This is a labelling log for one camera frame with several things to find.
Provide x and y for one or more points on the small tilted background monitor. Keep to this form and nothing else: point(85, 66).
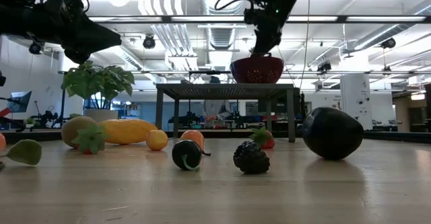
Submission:
point(20, 101)

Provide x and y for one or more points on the round green toy melon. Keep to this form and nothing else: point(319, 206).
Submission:
point(72, 130)

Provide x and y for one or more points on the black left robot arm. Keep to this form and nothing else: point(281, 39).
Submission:
point(13, 19)

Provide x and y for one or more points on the black table edge rail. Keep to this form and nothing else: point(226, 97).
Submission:
point(397, 137)

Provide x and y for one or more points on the red colander bowl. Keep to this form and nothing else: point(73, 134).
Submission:
point(257, 71)

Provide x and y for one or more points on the glowing wall light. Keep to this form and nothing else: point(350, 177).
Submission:
point(418, 97)

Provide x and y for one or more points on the green leafy plant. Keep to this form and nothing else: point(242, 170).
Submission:
point(97, 82)

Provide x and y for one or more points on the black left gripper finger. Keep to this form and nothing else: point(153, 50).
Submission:
point(109, 42)
point(94, 30)

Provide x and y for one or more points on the black toy cherry green stem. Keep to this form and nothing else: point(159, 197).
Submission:
point(183, 153)

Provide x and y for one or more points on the silver ventilation duct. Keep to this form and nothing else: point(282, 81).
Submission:
point(220, 37)

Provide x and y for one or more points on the red toy strawberry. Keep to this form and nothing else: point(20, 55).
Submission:
point(91, 140)
point(267, 143)

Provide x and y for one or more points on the large black toy plum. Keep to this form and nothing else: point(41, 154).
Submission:
point(333, 133)

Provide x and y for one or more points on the reddish orange toy fruit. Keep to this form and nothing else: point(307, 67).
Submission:
point(2, 142)

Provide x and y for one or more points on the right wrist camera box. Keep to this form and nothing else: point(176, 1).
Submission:
point(255, 17)

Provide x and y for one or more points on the red background lever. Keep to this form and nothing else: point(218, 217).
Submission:
point(5, 112)

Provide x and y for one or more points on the small yellow lemon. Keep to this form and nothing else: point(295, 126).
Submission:
point(157, 140)

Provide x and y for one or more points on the black ceiling spotlight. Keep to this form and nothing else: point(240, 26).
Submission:
point(389, 43)
point(149, 42)
point(35, 48)

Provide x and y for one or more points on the person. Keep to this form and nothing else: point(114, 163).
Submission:
point(215, 109)

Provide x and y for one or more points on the white plant pot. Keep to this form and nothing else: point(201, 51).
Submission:
point(101, 113)

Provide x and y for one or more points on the perforated metal shelf riser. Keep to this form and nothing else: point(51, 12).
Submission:
point(222, 91)

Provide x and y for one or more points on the black ceiling camera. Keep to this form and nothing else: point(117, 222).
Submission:
point(325, 67)

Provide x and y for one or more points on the long yellow toy fruit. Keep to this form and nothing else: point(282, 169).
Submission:
point(128, 131)

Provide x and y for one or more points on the green toy pear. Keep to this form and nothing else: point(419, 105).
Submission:
point(25, 151)

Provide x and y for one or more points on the black background robot arm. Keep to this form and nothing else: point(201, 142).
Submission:
point(187, 120)

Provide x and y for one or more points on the black toy blackberry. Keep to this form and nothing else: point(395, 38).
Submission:
point(251, 158)

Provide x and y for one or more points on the white pillar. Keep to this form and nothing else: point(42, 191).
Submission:
point(355, 96)

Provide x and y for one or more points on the small orange toy pear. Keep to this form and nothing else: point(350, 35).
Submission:
point(193, 136)

